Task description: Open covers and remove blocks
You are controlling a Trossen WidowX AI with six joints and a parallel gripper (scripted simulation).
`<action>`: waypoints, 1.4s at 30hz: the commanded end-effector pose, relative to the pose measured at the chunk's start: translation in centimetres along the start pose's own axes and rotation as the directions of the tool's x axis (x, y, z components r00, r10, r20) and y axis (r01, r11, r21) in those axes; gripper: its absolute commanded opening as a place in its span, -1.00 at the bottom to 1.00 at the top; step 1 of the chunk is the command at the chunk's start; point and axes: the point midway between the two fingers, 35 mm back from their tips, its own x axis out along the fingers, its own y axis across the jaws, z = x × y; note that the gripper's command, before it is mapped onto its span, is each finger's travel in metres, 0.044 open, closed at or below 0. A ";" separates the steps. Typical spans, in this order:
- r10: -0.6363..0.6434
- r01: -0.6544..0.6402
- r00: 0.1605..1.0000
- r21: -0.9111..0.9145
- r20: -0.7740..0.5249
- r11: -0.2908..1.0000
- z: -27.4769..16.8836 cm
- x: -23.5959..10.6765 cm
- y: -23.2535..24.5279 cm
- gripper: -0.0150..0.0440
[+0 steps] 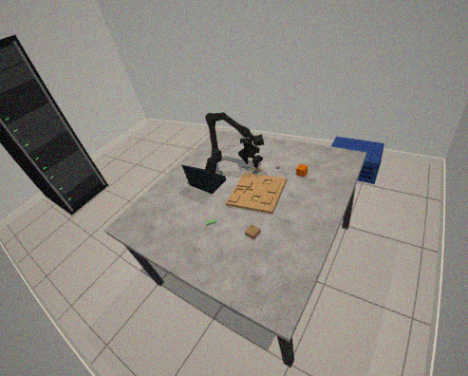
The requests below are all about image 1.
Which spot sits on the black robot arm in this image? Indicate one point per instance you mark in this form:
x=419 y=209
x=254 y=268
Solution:
x=245 y=132

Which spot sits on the orange cube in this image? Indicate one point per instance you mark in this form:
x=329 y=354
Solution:
x=301 y=170

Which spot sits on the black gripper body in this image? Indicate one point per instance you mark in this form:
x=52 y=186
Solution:
x=250 y=154

